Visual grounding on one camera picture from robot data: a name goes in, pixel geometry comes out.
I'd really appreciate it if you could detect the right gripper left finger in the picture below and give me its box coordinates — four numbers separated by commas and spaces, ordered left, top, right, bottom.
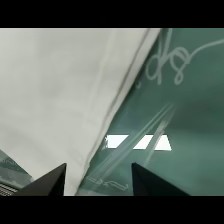
14, 162, 68, 197

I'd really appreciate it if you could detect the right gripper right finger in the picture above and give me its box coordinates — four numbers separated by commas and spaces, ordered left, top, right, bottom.
131, 162, 191, 197

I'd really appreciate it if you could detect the white shirt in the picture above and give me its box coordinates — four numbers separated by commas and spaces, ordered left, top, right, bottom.
0, 27, 162, 197

